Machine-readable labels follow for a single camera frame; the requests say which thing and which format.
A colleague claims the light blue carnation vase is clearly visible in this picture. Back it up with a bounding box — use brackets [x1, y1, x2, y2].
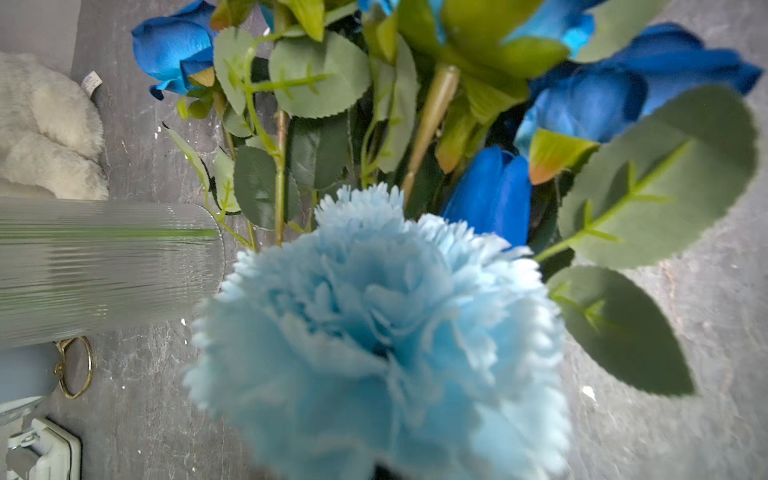
[184, 184, 571, 479]

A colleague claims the blue tulip pile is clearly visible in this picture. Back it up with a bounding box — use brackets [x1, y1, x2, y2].
[442, 146, 532, 247]

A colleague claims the blue rose picked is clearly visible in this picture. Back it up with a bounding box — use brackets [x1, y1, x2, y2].
[504, 0, 603, 56]
[514, 23, 763, 156]
[131, 1, 217, 101]

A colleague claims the clear green glass vase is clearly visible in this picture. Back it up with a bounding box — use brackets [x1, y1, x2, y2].
[1, 197, 225, 349]

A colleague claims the small grey round vase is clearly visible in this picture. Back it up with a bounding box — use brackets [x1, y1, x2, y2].
[1, 336, 93, 427]

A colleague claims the small white plastic bracket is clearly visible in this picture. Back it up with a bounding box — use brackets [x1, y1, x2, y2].
[5, 418, 82, 480]

